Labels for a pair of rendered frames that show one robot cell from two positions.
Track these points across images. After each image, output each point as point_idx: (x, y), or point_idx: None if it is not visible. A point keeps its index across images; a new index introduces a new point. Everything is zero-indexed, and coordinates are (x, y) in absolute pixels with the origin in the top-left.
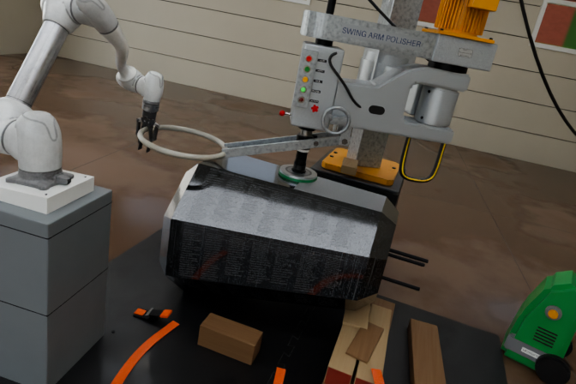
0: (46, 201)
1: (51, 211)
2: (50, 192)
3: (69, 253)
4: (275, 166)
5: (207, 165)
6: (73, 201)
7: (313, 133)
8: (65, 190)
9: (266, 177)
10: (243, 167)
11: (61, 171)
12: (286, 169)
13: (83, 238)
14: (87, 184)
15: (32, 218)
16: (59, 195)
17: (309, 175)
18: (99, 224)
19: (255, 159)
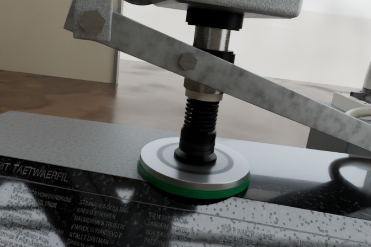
0: (333, 93)
1: (333, 103)
2: (344, 94)
3: (317, 138)
4: (273, 191)
5: (369, 157)
6: (343, 110)
7: (194, 47)
8: (343, 96)
9: (250, 149)
10: (319, 166)
11: (367, 92)
12: (226, 155)
13: (325, 139)
14: (355, 106)
15: (330, 102)
16: (339, 96)
17: (162, 146)
18: (335, 142)
19: (361, 214)
